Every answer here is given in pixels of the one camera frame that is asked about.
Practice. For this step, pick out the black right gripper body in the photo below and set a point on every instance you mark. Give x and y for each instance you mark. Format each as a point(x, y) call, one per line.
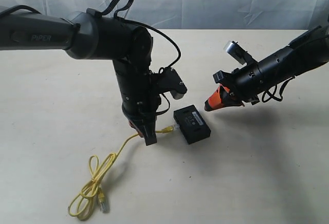
point(249, 81)

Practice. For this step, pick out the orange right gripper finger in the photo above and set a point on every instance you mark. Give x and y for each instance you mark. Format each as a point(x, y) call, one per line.
point(221, 98)
point(225, 79)

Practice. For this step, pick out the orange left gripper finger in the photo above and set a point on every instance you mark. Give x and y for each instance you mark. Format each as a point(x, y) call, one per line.
point(136, 129)

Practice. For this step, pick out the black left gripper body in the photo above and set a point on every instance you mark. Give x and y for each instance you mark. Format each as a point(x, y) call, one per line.
point(139, 102)

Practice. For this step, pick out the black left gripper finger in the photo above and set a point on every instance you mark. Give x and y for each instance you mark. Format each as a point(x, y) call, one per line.
point(147, 128)

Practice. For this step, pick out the black network switch box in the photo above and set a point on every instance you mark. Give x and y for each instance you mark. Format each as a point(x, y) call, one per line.
point(191, 124)

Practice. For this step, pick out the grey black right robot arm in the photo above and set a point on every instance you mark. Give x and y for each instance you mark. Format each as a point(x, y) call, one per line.
point(306, 52)

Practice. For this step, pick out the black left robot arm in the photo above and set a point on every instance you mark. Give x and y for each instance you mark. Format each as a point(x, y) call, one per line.
point(85, 36)

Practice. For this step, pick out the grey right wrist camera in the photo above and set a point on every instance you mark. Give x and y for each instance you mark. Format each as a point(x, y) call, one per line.
point(238, 53)

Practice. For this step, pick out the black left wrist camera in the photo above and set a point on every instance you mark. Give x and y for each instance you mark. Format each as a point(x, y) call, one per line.
point(169, 81)

